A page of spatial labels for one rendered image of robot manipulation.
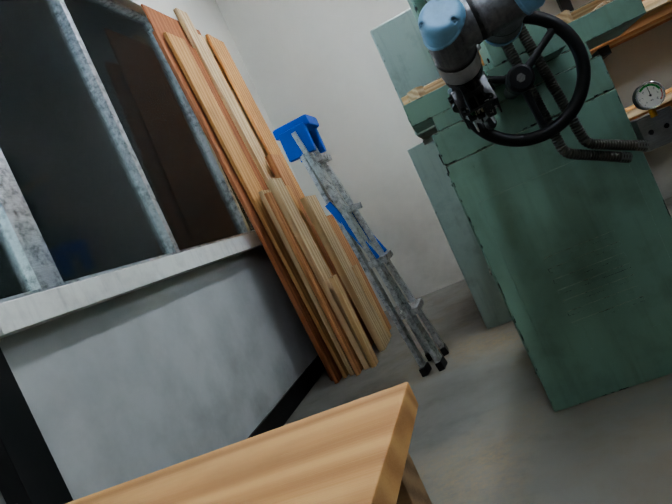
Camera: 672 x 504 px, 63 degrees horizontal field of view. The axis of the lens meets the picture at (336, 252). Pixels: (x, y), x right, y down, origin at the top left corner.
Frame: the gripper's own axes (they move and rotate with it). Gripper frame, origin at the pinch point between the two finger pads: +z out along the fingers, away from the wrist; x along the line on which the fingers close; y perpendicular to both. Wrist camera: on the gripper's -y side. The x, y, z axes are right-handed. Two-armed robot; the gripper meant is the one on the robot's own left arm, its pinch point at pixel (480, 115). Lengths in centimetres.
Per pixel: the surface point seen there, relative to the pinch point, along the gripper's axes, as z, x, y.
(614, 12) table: 18.5, 38.3, -19.5
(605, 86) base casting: 25.0, 29.6, -6.4
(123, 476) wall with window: 17, -125, 37
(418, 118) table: 16.0, -13.0, -18.6
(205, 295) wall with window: 70, -124, -32
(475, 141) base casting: 22.2, -2.9, -8.1
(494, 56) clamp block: 7.2, 9.2, -17.2
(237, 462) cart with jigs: -63, -33, 60
